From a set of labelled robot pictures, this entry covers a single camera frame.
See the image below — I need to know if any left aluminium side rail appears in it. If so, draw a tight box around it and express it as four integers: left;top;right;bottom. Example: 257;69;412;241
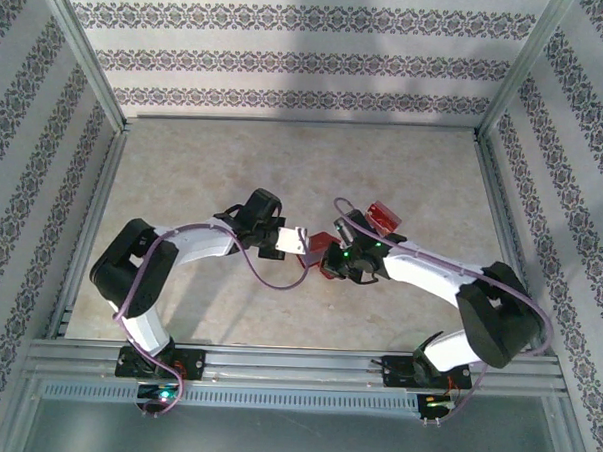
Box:
43;122;132;343

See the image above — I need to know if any aluminium rail along wall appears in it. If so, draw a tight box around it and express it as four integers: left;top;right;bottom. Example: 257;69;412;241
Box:
134;109;480;136

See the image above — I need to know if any clear plastic box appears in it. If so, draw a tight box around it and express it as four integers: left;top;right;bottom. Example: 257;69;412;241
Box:
353;198;408;242

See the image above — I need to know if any right aluminium frame post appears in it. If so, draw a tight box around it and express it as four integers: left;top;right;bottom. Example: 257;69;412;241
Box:
477;0;579;145

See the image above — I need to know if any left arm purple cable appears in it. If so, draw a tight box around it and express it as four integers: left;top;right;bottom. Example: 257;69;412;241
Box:
110;217;313;425

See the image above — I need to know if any long aluminium mounting rail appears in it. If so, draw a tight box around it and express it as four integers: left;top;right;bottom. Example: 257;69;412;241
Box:
22;336;570;400

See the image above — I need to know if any aluminium side rail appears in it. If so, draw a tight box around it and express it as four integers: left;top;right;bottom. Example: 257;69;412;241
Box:
463;130;565;357
43;122;132;343

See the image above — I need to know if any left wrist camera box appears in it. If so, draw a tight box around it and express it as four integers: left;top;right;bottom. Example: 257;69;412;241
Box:
273;225;308;255

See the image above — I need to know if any right small circuit board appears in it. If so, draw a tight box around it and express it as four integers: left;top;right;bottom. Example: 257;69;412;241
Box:
416;392;459;425

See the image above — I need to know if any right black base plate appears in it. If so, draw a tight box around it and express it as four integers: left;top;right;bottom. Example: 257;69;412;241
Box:
381;353;473;394

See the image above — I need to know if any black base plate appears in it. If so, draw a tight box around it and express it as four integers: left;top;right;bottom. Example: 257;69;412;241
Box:
114;344;208;383
381;353;473;394

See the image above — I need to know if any left green-lit circuit board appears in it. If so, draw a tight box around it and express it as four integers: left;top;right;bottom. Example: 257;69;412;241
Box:
133;382;181;413

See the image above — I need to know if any left aluminium frame post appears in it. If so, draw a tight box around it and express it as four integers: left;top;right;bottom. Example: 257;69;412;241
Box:
27;0;135;135

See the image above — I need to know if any grey metal shelf panel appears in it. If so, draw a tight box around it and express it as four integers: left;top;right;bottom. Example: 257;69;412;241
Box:
18;373;570;452

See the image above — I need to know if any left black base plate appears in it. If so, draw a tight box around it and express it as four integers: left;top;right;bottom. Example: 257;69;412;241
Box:
114;344;208;383

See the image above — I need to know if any grey slotted cable duct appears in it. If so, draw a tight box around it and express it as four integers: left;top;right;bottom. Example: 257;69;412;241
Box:
38;377;425;419

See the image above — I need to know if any right aluminium side rail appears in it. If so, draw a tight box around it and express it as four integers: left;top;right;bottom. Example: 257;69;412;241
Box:
463;130;565;357

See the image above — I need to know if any aluminium frame post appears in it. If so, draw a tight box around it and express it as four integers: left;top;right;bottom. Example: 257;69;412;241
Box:
477;0;579;145
27;0;135;135

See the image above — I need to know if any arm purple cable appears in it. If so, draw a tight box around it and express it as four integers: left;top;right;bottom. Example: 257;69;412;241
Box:
324;195;558;433
110;217;313;425

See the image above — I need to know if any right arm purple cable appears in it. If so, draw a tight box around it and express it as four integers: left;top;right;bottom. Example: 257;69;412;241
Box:
324;195;558;433

